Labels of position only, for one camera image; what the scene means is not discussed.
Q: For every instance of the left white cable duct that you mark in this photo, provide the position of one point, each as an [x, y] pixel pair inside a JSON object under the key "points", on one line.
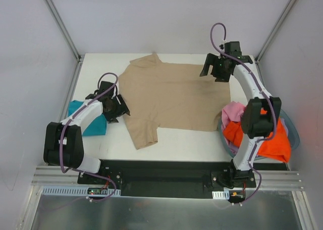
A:
{"points": [[79, 191]]}

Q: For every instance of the lavender t shirt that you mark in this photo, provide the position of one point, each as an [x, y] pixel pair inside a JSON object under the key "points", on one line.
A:
{"points": [[285, 124]]}

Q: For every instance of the aluminium front rail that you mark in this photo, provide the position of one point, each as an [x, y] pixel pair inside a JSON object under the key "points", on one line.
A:
{"points": [[280, 180]]}

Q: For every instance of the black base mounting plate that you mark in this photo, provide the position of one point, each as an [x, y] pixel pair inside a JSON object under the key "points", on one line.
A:
{"points": [[167, 179]]}

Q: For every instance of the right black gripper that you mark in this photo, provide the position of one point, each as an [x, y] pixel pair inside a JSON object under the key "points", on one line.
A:
{"points": [[215, 66]]}

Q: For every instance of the white cable duct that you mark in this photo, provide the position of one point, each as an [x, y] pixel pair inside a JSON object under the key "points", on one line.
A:
{"points": [[79, 191], [221, 195]]}

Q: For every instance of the right aluminium frame post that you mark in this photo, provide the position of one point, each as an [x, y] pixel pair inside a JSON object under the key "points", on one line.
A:
{"points": [[275, 29]]}

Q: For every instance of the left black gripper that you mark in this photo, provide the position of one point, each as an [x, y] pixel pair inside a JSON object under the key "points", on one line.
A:
{"points": [[117, 109]]}

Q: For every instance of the left aluminium frame post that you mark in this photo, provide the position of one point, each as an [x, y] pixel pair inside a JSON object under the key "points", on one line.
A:
{"points": [[66, 35]]}

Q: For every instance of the translucent blue laundry basket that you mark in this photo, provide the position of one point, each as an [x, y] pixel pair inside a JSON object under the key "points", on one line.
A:
{"points": [[285, 141]]}

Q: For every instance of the aluminium frame post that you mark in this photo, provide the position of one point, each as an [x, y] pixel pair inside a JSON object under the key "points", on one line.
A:
{"points": [[66, 35], [275, 29]]}

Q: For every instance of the beige t shirt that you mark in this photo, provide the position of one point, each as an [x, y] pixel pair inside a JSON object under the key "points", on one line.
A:
{"points": [[168, 95]]}

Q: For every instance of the pink t shirt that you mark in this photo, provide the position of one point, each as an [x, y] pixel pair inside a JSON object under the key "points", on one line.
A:
{"points": [[231, 125]]}

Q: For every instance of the right white cable duct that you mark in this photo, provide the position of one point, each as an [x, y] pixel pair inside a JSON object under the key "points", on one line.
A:
{"points": [[221, 195]]}

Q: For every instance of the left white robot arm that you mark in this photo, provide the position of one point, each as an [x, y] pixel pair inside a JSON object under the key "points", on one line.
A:
{"points": [[64, 140]]}

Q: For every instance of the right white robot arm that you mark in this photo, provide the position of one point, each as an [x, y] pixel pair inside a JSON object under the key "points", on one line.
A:
{"points": [[260, 117]]}

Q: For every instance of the folded teal t shirt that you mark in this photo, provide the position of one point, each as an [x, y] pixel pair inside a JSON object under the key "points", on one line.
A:
{"points": [[97, 127]]}

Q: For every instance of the orange t shirt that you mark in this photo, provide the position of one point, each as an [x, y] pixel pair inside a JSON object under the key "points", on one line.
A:
{"points": [[275, 141]]}

